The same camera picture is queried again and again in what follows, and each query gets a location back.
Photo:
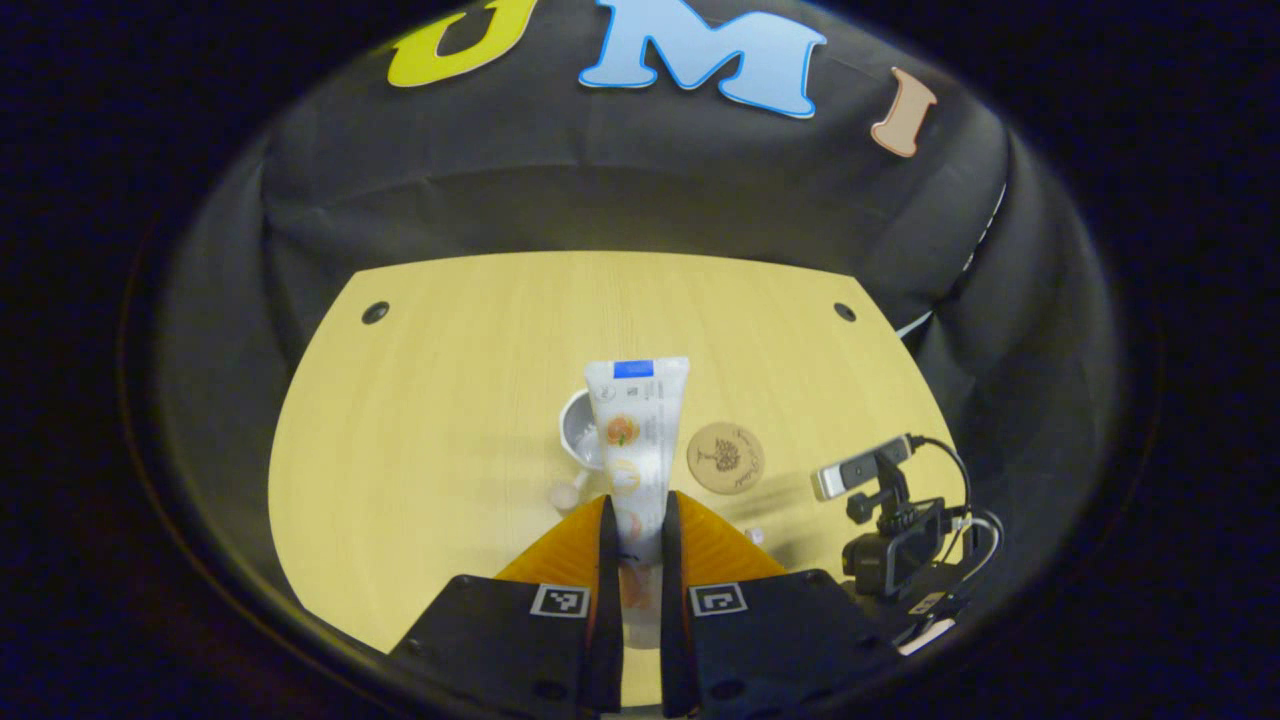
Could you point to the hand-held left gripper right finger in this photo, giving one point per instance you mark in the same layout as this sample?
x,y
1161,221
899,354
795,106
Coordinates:
x,y
672,640

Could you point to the round wooden coaster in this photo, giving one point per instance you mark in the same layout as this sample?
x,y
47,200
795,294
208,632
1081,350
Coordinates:
x,y
725,458

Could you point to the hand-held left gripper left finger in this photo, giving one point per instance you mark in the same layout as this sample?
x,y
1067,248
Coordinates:
x,y
608,620

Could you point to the black desk grommet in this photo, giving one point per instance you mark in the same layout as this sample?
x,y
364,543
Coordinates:
x,y
375,312
845,311

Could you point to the light wooden desktop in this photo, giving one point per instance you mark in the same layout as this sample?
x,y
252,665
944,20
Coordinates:
x,y
420,450

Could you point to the white toothpaste tube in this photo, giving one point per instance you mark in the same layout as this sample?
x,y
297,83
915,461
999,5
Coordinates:
x,y
635,450

